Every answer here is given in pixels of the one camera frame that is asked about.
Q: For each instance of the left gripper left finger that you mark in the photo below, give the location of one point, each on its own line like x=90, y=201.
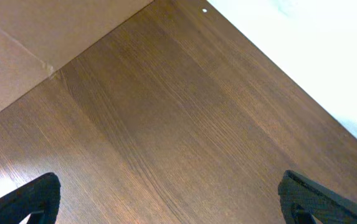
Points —
x=38, y=200

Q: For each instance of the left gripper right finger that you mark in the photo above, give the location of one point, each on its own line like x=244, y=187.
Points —
x=305, y=201

